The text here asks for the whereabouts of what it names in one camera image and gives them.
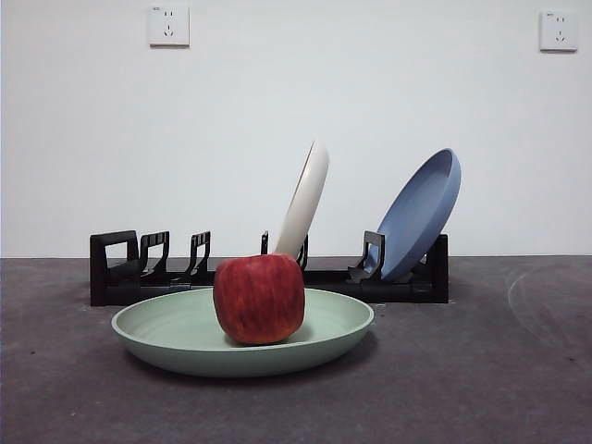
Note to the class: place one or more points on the red yellow apple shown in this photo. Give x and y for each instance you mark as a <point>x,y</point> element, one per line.
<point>259,300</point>

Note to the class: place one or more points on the beige plate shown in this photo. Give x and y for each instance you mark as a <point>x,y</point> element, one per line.
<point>305,199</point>

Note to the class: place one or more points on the blue plate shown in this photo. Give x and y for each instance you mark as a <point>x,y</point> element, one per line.
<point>416,217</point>

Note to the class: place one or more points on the black plate rack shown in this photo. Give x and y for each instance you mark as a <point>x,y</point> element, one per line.
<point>99,277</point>

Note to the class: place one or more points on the white wall socket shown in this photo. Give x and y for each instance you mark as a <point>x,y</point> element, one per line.
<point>558,31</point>
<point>169,27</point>

